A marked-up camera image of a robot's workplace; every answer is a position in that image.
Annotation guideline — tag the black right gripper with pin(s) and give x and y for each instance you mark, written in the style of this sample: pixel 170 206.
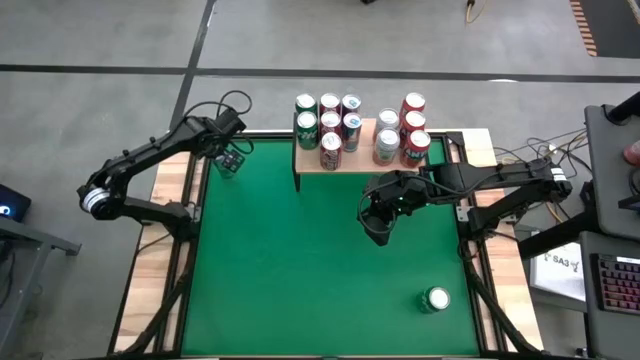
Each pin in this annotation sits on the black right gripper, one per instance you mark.
pixel 395 192

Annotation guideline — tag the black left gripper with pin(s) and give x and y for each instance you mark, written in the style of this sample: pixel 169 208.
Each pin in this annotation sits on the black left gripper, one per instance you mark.
pixel 232 160

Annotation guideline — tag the plain silver beverage can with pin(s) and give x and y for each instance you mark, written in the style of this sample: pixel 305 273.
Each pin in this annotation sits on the plain silver beverage can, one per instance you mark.
pixel 386 147

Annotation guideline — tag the red Fanta strawberry can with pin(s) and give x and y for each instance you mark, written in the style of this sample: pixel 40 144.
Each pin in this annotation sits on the red Fanta strawberry can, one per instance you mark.
pixel 415 120
pixel 414 101
pixel 416 147

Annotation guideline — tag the white pink raspberry lime can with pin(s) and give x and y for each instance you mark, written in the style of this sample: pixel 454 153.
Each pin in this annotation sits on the white pink raspberry lime can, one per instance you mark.
pixel 387 117

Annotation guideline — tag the red Coca-Cola can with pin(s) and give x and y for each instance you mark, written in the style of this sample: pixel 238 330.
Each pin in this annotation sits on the red Coca-Cola can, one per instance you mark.
pixel 331 150
pixel 331 121
pixel 330 102

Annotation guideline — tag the green Sprite can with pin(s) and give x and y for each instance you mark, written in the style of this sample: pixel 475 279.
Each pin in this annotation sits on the green Sprite can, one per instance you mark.
pixel 307 130
pixel 432 300
pixel 305 102

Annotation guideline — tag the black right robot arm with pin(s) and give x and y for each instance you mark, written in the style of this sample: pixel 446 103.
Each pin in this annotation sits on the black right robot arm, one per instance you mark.
pixel 500 177

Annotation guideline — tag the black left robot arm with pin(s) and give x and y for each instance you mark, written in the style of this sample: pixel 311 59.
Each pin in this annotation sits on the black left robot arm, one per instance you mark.
pixel 150 146

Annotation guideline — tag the wooden shelf with black legs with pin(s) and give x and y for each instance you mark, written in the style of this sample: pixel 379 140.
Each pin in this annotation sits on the wooden shelf with black legs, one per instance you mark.
pixel 362 160

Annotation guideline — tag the green table mat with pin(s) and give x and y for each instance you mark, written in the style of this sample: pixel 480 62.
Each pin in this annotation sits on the green table mat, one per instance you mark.
pixel 325 325

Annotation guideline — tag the black stand beam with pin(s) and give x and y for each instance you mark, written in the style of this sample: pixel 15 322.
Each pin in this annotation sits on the black stand beam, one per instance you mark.
pixel 555 237

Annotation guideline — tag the white paper sign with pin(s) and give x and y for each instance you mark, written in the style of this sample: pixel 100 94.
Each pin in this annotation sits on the white paper sign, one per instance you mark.
pixel 555 280

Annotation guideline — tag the grey cart top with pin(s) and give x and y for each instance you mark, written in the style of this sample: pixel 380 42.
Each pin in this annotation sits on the grey cart top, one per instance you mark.
pixel 607 175

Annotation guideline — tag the grey metal workbench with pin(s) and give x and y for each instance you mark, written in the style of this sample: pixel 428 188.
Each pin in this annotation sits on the grey metal workbench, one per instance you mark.
pixel 30 237

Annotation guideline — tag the black computer tower blue light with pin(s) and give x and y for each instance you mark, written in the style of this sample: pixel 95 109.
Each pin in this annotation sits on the black computer tower blue light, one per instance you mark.
pixel 12 200

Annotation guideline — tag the pink round object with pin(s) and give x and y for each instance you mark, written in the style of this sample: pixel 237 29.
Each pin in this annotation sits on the pink round object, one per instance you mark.
pixel 634 154

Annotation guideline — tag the backlit computer keyboard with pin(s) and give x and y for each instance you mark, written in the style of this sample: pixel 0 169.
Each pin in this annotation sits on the backlit computer keyboard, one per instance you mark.
pixel 620 285

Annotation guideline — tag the black pole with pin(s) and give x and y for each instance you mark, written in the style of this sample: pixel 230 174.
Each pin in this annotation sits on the black pole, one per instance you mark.
pixel 625 110

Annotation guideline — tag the black mat orange striped edge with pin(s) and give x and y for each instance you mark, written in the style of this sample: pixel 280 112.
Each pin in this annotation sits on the black mat orange striped edge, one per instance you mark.
pixel 615 27

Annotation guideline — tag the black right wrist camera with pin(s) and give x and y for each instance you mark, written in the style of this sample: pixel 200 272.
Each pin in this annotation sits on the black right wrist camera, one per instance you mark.
pixel 381 232

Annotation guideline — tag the black aluminium table frame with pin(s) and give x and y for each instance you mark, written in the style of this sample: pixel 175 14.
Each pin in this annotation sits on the black aluminium table frame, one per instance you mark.
pixel 481 320

